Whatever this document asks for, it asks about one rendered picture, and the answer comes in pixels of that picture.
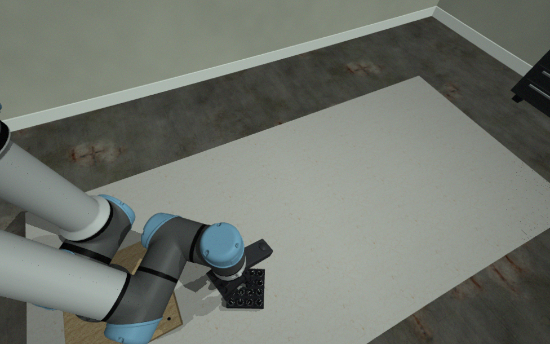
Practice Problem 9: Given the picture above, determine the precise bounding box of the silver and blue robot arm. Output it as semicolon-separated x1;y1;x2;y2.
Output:
0;120;273;344

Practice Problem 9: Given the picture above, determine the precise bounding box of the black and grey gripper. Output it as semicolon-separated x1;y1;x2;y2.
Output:
207;270;253;301

